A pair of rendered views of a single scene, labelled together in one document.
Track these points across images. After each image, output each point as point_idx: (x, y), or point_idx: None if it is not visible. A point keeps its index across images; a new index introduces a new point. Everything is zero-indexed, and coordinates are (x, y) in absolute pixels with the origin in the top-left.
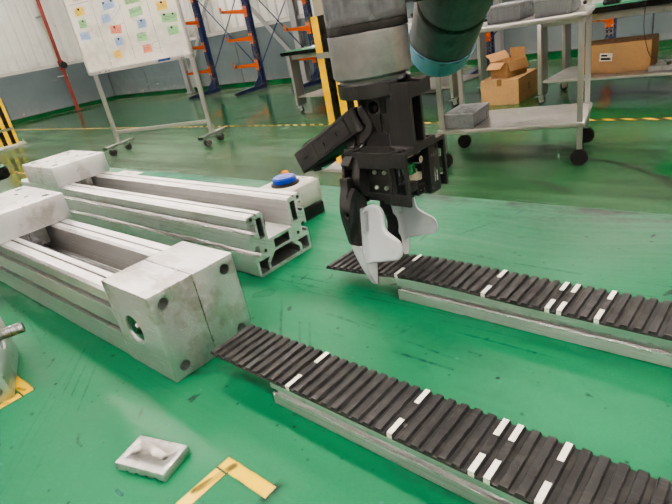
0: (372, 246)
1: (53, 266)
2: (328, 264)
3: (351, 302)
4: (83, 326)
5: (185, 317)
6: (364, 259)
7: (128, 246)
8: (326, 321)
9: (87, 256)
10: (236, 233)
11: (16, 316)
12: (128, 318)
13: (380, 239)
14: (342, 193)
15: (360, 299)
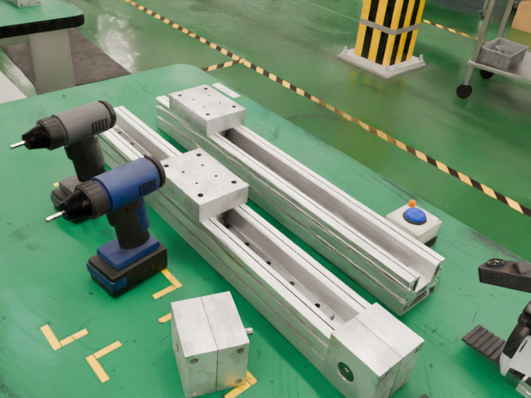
0: (518, 360)
1: (269, 282)
2: (451, 322)
3: (478, 378)
4: (272, 323)
5: (388, 381)
6: (508, 365)
7: (323, 279)
8: (463, 392)
9: (264, 250)
10: (394, 283)
11: (205, 283)
12: (341, 362)
13: (528, 361)
14: (517, 327)
15: (484, 377)
